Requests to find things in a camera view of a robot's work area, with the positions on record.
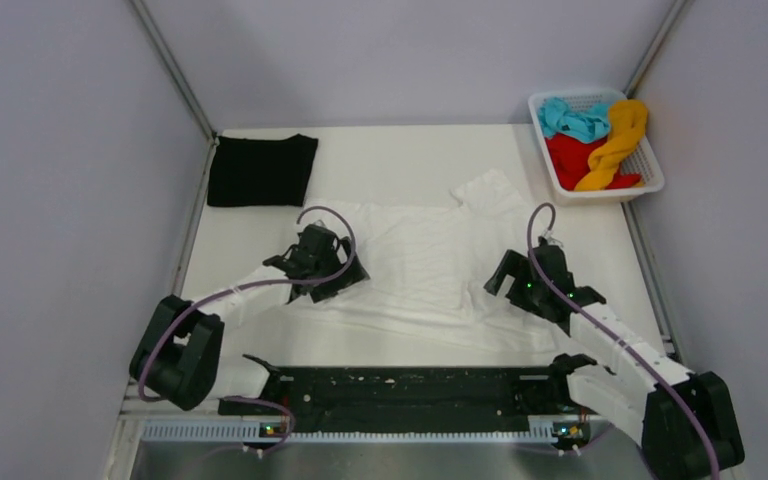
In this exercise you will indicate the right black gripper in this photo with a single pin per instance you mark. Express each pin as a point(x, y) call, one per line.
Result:
point(518, 266)

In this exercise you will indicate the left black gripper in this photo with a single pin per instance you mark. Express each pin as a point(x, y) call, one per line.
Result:
point(355, 276)

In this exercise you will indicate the white t shirt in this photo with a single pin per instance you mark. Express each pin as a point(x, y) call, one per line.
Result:
point(428, 266)

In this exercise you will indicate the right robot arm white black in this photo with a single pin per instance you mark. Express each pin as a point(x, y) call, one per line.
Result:
point(683, 422)

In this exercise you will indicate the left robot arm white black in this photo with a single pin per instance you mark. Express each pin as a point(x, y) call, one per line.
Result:
point(177, 359)

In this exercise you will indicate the red t shirt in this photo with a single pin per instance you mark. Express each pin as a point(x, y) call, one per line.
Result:
point(569, 157)

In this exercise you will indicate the folded black t shirt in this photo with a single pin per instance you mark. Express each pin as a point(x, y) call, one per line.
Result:
point(258, 172)

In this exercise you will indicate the cyan t shirt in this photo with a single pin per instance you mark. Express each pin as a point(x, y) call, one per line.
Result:
point(556, 117)

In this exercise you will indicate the white plastic basket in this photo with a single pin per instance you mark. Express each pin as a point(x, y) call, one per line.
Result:
point(642, 161)

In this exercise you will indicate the yellow t shirt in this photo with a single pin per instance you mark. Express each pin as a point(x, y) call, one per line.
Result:
point(628, 119)

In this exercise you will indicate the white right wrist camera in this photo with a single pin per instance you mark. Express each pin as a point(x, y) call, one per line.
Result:
point(548, 239)

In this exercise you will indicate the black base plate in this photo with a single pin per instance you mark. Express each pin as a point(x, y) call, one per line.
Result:
point(394, 400)

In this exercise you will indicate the aluminium front rail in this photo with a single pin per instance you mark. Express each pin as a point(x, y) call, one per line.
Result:
point(166, 422)

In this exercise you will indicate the right aluminium corner post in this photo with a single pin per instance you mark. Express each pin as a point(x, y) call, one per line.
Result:
point(666, 27)

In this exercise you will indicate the aluminium corner post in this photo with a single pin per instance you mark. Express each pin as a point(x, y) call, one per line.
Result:
point(666, 27)
point(170, 65)

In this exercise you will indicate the left aluminium corner post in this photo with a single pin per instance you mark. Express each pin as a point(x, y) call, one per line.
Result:
point(170, 65)

